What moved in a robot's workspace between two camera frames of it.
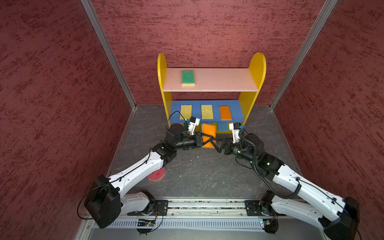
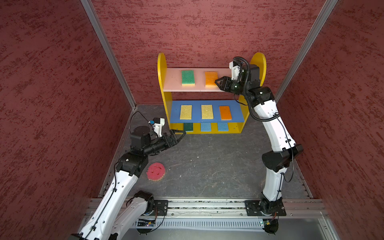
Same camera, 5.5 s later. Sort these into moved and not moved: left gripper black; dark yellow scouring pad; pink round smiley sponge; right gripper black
Moved: right gripper black; left gripper black
Not moved: pink round smiley sponge; dark yellow scouring pad
